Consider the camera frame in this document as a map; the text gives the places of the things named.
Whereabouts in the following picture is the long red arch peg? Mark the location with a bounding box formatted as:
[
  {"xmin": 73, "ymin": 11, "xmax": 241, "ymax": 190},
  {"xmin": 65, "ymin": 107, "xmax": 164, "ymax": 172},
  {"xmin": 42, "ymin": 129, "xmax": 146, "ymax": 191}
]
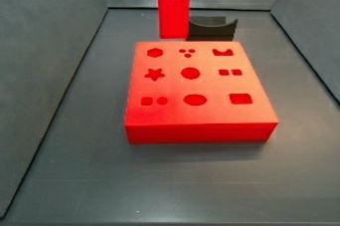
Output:
[{"xmin": 158, "ymin": 0, "xmax": 189, "ymax": 39}]

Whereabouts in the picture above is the red shape-sorting block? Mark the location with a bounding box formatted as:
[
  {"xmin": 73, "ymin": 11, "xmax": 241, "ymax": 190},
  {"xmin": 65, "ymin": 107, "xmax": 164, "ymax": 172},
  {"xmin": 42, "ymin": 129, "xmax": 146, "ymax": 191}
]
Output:
[{"xmin": 125, "ymin": 42, "xmax": 278, "ymax": 144}]

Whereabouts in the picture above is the black curved peg holder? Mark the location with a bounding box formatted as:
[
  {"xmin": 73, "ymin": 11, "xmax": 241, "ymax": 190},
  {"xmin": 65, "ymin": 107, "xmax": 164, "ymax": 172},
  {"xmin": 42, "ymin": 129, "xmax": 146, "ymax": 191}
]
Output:
[{"xmin": 186, "ymin": 16, "xmax": 237, "ymax": 41}]

